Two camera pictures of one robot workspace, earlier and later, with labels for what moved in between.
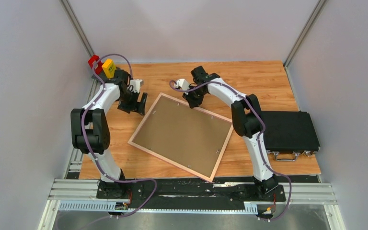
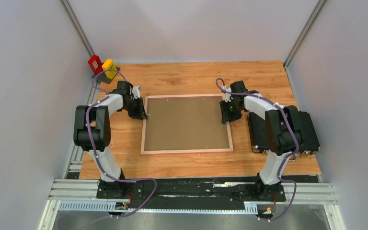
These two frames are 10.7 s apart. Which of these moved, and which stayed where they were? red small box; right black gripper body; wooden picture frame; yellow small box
Moved: right black gripper body; wooden picture frame
Stayed: red small box; yellow small box
